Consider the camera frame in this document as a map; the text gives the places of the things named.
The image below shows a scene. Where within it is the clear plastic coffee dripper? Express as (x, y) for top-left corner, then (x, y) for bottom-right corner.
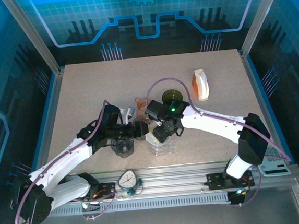
(147, 131), (175, 158)

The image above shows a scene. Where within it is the dark green coffee dripper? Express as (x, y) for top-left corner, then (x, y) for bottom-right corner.
(160, 88), (185, 108)

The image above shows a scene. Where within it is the smoke grey coffee dripper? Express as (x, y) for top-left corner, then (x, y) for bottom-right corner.
(110, 137), (136, 160)

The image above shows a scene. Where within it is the orange glass coffee server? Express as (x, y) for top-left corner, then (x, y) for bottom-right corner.
(134, 96), (152, 119)

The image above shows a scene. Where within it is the orange coffee filter box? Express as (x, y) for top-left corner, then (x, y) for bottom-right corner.
(190, 69), (211, 102)

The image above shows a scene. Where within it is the small green alarm clock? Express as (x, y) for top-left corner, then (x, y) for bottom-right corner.
(116, 167), (145, 198)

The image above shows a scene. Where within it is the small black control module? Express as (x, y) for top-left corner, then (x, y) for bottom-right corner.
(226, 188), (249, 207)
(80, 199), (102, 214)

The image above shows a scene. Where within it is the printed blue acrylic back panel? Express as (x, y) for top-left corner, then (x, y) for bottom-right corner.
(15, 0), (280, 69)

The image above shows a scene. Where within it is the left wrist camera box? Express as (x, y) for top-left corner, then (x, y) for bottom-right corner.
(101, 102), (137, 127)

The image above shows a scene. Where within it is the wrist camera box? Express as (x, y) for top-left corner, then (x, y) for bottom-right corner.
(143, 99), (166, 123)
(101, 102), (137, 127)

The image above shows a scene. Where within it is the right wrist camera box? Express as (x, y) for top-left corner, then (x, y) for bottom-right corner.
(143, 99), (166, 123)

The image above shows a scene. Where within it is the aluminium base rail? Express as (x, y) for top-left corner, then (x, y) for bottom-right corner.
(60, 157), (259, 206)

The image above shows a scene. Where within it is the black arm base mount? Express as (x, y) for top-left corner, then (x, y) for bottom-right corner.
(67, 181), (119, 204)
(206, 169), (256, 191)

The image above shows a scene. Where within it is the grey slotted cable duct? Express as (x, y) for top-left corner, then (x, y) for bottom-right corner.
(46, 191), (231, 218)

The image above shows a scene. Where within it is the aluminium frame post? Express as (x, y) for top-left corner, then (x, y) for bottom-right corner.
(235, 0), (294, 60)
(0, 0), (65, 80)

